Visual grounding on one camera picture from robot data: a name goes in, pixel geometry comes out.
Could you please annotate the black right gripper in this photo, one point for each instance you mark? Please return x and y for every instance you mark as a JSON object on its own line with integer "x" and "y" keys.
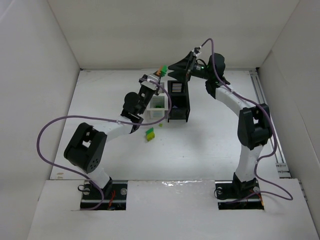
{"x": 188, "y": 67}

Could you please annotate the brown and green lego stack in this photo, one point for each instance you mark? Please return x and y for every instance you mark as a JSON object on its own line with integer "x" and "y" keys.
{"x": 161, "y": 72}

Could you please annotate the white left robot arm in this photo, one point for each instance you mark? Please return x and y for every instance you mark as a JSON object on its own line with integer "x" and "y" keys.
{"x": 86, "y": 147}

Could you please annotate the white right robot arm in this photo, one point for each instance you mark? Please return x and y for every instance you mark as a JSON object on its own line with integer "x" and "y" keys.
{"x": 253, "y": 129}

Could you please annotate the white two-slot container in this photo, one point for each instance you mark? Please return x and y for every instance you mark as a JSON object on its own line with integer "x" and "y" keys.
{"x": 158, "y": 104}

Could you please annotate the black two-slot container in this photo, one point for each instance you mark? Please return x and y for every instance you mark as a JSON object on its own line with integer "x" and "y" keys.
{"x": 179, "y": 95}

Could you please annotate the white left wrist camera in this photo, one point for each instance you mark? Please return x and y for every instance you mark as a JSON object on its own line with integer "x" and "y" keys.
{"x": 151, "y": 80}

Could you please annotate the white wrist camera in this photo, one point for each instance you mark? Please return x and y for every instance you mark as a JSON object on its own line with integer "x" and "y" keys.
{"x": 151, "y": 80}
{"x": 195, "y": 52}

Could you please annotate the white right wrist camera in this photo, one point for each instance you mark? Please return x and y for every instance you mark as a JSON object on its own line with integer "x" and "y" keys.
{"x": 195, "y": 52}

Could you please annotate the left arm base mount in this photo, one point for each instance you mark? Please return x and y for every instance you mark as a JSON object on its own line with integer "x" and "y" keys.
{"x": 115, "y": 196}

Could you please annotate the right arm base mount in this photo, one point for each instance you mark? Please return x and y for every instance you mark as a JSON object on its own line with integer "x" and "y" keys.
{"x": 236, "y": 195}

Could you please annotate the aluminium rail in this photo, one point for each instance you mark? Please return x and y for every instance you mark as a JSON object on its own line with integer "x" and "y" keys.
{"x": 281, "y": 164}

